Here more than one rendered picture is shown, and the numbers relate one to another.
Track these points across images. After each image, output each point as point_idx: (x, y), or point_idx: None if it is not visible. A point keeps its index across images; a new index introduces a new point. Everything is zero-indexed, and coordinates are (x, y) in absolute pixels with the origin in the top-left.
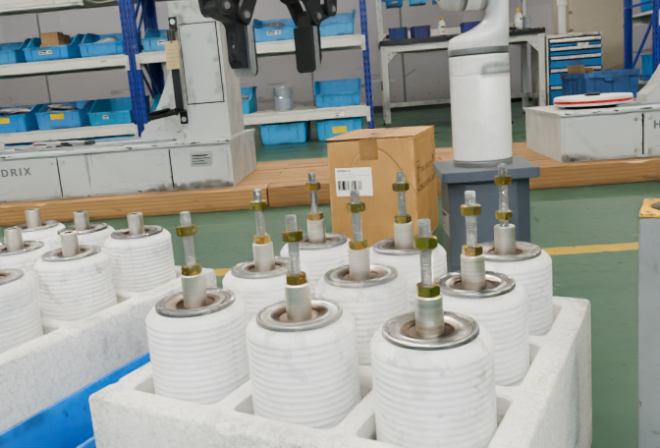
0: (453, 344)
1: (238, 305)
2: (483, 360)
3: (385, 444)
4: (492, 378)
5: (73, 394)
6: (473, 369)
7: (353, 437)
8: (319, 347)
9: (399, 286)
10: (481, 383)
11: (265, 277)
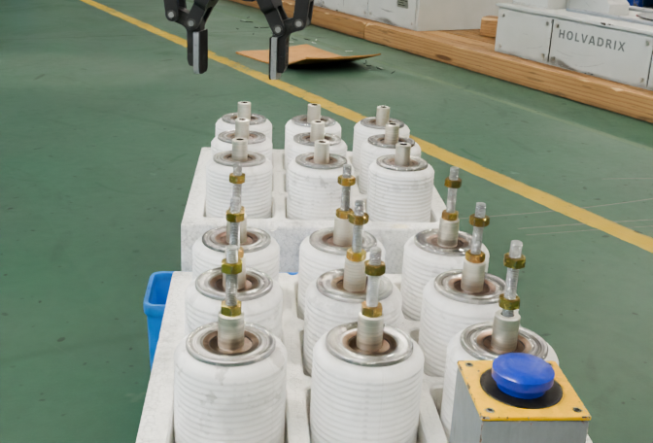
0: (197, 357)
1: (247, 255)
2: (214, 385)
3: (169, 404)
4: (227, 408)
5: None
6: (198, 386)
7: (172, 388)
8: (200, 312)
9: (352, 311)
10: (209, 403)
11: (316, 248)
